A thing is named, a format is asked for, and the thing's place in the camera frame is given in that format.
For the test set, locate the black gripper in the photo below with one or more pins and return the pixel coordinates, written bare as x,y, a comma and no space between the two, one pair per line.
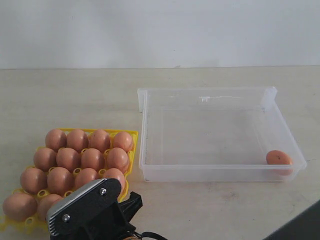
112,223

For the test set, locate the brown egg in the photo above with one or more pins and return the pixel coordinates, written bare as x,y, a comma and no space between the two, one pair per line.
117,158
19,206
100,140
92,158
59,181
32,180
45,158
123,140
77,139
56,139
45,204
68,158
114,173
277,157
85,176

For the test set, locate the yellow plastic egg tray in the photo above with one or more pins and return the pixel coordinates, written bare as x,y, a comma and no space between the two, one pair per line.
33,222

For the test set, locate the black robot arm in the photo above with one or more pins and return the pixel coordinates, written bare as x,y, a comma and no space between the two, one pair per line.
305,226

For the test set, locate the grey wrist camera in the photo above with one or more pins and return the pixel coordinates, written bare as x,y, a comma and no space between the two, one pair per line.
81,206

